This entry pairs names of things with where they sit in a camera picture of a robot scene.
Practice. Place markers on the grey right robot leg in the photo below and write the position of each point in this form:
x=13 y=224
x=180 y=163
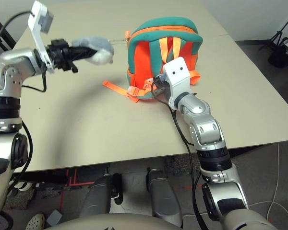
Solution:
x=163 y=198

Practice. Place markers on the grey and white plush toy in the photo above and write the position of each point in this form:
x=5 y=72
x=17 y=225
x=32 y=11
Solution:
x=103 y=50

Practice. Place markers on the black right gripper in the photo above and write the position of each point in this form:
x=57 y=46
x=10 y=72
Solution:
x=162 y=89

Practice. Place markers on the grey floor pedal box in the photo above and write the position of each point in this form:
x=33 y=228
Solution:
x=54 y=217

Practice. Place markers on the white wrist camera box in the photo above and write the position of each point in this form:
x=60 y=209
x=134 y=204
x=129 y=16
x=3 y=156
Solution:
x=38 y=26
x=177 y=74

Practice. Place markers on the black metal stand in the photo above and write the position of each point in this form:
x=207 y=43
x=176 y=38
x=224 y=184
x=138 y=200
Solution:
x=0 y=31

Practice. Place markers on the grey left robot leg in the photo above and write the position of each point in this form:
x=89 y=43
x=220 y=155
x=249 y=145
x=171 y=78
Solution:
x=98 y=198

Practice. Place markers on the orange and teal backpack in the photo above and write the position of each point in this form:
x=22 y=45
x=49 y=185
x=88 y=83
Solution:
x=144 y=57

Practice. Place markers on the grey robot leg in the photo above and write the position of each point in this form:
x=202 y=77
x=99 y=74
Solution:
x=163 y=198
x=98 y=198

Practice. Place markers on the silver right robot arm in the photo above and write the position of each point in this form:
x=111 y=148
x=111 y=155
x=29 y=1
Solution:
x=206 y=127

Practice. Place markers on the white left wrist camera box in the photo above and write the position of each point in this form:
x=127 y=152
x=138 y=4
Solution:
x=38 y=26

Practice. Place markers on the grey speckled floor mat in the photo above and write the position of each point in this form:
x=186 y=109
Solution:
x=180 y=165

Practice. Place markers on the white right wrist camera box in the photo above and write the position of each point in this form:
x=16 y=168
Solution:
x=177 y=74

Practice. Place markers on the black tripod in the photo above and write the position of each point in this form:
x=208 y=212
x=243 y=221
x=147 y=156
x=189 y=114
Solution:
x=280 y=52

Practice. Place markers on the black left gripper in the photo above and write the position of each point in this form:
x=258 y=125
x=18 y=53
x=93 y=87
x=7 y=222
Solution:
x=60 y=55

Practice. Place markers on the white clog shoe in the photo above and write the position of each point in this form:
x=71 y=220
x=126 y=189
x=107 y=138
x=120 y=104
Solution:
x=36 y=221
x=22 y=186

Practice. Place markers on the beige robot torso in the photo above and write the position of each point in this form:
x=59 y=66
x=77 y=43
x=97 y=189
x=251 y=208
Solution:
x=110 y=222

